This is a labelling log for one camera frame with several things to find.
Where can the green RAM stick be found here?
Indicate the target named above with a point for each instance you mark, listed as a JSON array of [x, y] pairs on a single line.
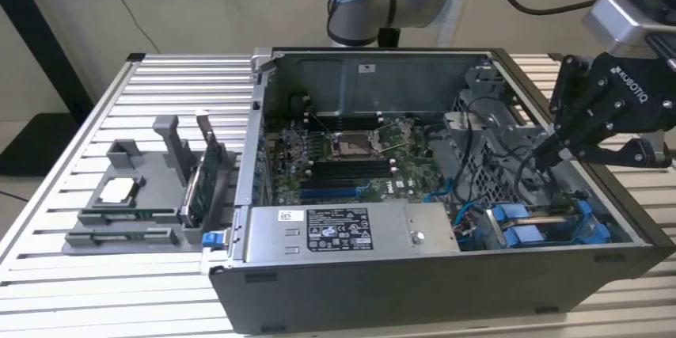
[[132, 216]]

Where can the grey parts rack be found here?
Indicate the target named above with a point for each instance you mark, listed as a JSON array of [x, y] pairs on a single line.
[[154, 179]]

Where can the silver power supply unit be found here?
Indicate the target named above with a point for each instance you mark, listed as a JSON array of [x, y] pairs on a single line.
[[391, 227]]

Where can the green graphics card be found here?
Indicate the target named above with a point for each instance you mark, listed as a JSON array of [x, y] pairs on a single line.
[[203, 187]]

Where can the black table corner cap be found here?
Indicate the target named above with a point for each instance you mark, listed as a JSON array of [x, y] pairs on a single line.
[[555, 56], [136, 57]]

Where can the grey perforated drive cage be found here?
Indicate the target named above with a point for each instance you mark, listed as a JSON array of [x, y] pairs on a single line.
[[488, 173]]

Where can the white upright profile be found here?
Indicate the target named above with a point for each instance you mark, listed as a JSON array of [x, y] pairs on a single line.
[[446, 33]]

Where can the green motherboard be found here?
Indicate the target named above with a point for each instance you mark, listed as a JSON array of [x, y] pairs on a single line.
[[412, 172]]

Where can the blue expansion slot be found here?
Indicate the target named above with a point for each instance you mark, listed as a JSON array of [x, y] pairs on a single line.
[[332, 193]]

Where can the silver CPU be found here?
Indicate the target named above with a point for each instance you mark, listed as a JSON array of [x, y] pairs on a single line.
[[119, 191]]

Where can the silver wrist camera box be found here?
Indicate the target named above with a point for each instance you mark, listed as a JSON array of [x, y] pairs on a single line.
[[618, 21]]

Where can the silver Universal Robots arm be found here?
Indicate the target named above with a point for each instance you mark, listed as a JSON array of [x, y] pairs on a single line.
[[364, 9]]

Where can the black open PC case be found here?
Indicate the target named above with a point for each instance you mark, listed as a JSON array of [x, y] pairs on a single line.
[[370, 298]]

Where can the black case fan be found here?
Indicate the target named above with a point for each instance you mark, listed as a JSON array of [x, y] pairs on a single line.
[[298, 102]]

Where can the black board slot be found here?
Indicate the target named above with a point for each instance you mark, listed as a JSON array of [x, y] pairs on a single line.
[[351, 165], [351, 175]]

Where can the black camera bracket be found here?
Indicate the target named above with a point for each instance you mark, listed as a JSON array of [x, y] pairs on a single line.
[[623, 154]]

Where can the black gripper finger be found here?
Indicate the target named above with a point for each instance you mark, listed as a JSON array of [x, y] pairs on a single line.
[[588, 128], [571, 88]]

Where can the blue case latch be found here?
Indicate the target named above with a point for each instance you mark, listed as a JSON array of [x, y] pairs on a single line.
[[211, 240]]

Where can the CPU socket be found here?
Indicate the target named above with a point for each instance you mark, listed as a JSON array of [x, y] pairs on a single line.
[[351, 146]]

